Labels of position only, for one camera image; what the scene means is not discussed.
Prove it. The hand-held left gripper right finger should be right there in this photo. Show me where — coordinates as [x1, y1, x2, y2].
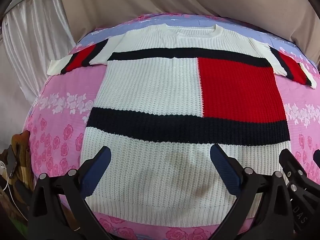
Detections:
[210, 144, 295, 240]

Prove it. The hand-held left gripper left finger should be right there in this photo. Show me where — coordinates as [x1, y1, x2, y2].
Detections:
[27, 145, 118, 240]

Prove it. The white red black knit sweater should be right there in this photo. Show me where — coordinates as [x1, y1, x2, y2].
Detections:
[46, 23, 317, 227]

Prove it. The brown cloth pile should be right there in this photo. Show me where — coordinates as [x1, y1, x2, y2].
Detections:
[11, 130, 35, 191]

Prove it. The pink floral bedsheet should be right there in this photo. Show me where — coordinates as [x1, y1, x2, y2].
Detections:
[24, 12, 320, 240]

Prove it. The black device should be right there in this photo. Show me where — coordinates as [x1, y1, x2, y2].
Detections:
[6, 145, 19, 178]

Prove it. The white satin curtain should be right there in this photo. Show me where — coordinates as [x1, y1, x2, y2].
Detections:
[0, 0, 75, 140]

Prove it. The curved metal pole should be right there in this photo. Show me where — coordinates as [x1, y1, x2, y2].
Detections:
[0, 0, 45, 23]

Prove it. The white cable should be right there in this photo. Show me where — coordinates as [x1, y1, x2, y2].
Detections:
[0, 160, 28, 222]

